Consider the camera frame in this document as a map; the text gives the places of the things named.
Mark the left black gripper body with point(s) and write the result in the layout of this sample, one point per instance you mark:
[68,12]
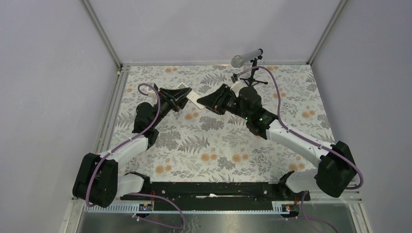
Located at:
[169,101]

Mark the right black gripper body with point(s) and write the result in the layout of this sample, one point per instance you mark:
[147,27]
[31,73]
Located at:
[225,101]

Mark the white remote control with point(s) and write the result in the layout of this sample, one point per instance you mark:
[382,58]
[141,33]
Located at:
[192,96]

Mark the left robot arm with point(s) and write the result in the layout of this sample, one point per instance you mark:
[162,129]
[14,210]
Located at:
[98,181]

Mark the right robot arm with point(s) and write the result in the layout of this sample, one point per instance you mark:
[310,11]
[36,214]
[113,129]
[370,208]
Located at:
[333,162]

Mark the black tripod mic stand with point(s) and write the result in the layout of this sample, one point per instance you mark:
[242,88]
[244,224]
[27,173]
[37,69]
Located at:
[251,81]

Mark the silver microphone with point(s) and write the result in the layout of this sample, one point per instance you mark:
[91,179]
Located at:
[239,60]

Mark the floral table mat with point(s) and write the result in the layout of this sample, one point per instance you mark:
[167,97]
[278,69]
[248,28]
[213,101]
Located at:
[196,145]

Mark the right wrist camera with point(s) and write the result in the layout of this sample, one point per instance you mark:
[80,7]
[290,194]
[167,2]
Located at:
[237,85]

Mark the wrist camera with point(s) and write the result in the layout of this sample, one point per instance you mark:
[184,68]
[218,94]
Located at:
[152,92]
[237,85]

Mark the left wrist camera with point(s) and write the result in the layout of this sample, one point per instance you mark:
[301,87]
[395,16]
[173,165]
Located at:
[152,92]

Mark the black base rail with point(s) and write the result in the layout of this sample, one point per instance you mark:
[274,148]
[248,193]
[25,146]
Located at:
[206,196]

